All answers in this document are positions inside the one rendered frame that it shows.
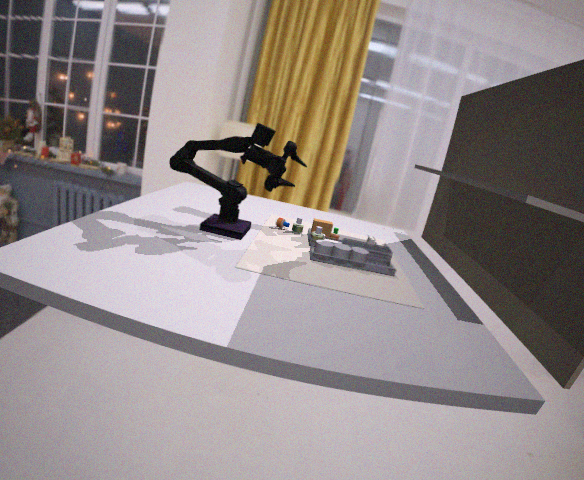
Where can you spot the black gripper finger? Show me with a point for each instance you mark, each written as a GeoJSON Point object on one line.
{"type": "Point", "coordinates": [296, 158]}
{"type": "Point", "coordinates": [282, 182]}

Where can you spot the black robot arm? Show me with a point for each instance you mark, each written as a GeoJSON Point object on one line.
{"type": "Point", "coordinates": [232, 191]}

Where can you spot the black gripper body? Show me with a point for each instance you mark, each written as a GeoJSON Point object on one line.
{"type": "Point", "coordinates": [289, 150]}

